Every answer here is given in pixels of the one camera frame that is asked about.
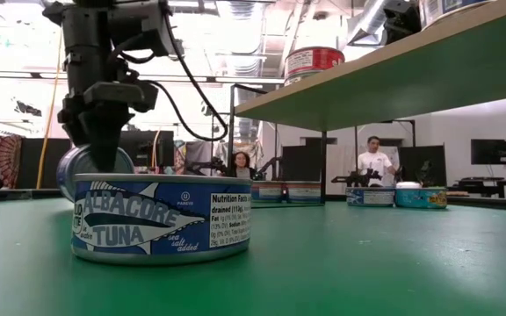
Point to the black board panel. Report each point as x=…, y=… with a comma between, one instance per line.
x=42, y=164

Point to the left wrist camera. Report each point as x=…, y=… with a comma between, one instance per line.
x=143, y=30

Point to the teal label seafood can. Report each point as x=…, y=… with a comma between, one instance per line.
x=420, y=198

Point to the silver ventilation duct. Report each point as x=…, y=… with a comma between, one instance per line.
x=365, y=24

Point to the black partition panel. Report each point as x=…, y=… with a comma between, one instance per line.
x=299, y=164
x=435, y=153

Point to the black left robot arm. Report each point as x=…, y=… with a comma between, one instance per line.
x=59, y=11

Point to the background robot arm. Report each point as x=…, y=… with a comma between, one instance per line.
x=356, y=179
x=268, y=169
x=209, y=166

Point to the black monitor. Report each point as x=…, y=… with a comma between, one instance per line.
x=490, y=151
x=156, y=149

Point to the small white round object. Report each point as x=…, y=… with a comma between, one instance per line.
x=407, y=184

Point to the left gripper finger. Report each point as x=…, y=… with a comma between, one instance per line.
x=106, y=131
x=75, y=131

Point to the green table mat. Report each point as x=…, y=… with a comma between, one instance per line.
x=323, y=272

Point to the person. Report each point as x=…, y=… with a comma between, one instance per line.
x=242, y=169
x=373, y=162

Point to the blue albacore tuna can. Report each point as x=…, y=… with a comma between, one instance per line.
x=369, y=197
x=147, y=219

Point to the grey draped cloth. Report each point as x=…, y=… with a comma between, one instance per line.
x=197, y=155

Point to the patterned tapestry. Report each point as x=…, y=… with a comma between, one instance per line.
x=5, y=158

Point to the black background table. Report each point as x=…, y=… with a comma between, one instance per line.
x=477, y=181

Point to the red label seafood can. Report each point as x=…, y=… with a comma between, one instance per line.
x=319, y=61

